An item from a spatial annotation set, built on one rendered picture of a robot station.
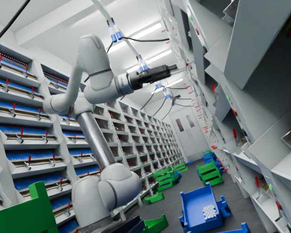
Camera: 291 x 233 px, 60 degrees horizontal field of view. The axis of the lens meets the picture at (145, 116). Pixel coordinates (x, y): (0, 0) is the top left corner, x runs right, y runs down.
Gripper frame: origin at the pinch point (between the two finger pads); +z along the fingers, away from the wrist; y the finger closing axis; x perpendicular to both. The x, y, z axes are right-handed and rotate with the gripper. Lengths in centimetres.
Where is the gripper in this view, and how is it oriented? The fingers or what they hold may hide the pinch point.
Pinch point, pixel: (178, 67)
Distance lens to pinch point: 104.9
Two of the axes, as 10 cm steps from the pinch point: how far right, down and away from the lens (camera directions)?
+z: 9.4, -2.6, -2.1
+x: -2.3, -9.6, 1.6
